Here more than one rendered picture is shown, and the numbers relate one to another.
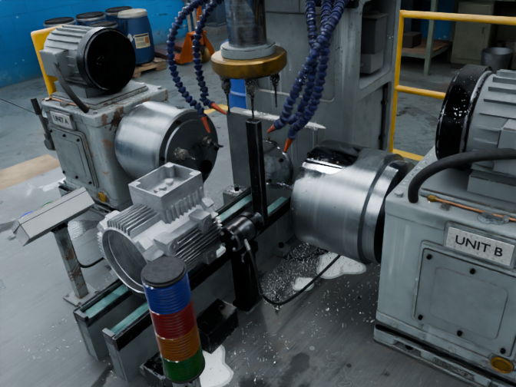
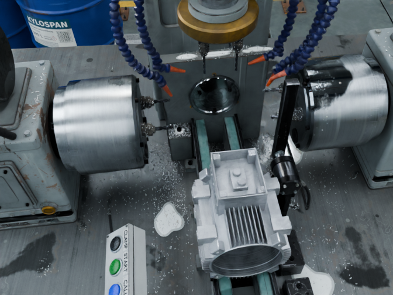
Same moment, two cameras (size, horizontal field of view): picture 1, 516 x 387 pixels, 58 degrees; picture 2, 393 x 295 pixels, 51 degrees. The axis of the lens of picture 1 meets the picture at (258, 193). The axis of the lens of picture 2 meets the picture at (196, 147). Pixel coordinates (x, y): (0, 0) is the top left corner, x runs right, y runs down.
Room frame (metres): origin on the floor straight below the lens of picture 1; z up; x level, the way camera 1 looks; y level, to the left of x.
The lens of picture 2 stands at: (0.58, 0.59, 1.84)
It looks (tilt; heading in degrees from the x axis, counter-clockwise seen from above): 51 degrees down; 317
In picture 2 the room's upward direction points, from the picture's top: 3 degrees counter-clockwise
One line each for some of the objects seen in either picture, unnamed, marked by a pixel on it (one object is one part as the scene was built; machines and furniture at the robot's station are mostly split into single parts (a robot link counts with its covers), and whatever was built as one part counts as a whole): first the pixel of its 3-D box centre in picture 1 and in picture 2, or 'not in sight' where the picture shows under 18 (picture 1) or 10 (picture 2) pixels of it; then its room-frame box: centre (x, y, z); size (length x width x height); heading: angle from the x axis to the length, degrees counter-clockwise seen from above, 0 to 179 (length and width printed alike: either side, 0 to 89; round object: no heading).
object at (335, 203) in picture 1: (364, 204); (340, 101); (0.88, -0.24, 1.04); 0.41 x 0.25 x 0.25; 51
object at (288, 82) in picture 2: (256, 174); (284, 122); (0.91, 0.00, 1.12); 0.04 x 0.03 x 0.26; 141
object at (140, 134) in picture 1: (156, 143); (86, 126); (1.32, 0.29, 1.04); 0.37 x 0.25 x 0.25; 51
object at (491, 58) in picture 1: (494, 64); not in sight; (4.80, -2.57, 0.14); 0.30 x 0.30 x 0.27
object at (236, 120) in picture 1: (282, 169); (211, 92); (1.22, -0.08, 0.97); 0.30 x 0.11 x 0.34; 51
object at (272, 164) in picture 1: (269, 164); (214, 96); (1.17, -0.04, 1.02); 0.15 x 0.02 x 0.15; 51
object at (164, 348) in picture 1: (177, 334); not in sight; (0.49, 0.13, 1.10); 0.06 x 0.06 x 0.04
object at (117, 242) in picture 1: (161, 237); (238, 220); (0.85, 0.22, 1.01); 0.20 x 0.19 x 0.19; 141
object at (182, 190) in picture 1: (167, 193); (237, 182); (0.89, 0.19, 1.11); 0.12 x 0.11 x 0.07; 141
